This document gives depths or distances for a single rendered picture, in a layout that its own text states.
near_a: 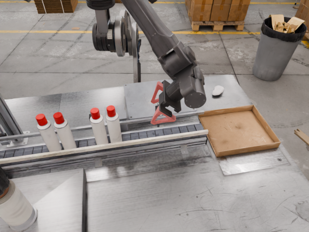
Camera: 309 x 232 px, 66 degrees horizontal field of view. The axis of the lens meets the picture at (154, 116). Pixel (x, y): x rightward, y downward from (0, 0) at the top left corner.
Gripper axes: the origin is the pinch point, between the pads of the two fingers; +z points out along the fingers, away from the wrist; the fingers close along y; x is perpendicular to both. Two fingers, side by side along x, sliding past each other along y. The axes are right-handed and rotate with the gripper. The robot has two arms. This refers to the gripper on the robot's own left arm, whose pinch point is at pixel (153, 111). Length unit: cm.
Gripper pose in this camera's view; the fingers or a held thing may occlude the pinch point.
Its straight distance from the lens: 78.3
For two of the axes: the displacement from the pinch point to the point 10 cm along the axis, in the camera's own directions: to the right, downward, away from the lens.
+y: 0.0, 7.1, -7.0
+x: 7.7, 4.4, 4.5
